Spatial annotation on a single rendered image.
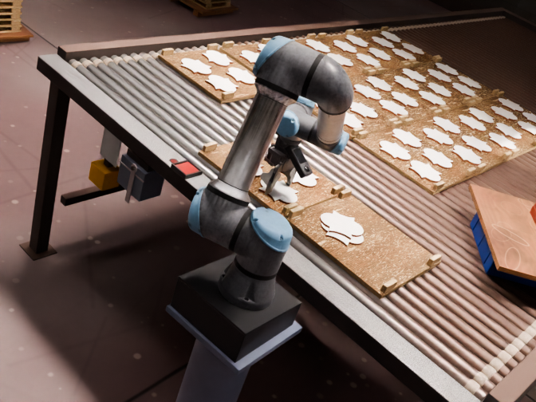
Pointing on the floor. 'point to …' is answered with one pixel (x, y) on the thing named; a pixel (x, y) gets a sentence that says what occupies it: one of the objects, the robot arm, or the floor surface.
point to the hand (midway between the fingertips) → (278, 190)
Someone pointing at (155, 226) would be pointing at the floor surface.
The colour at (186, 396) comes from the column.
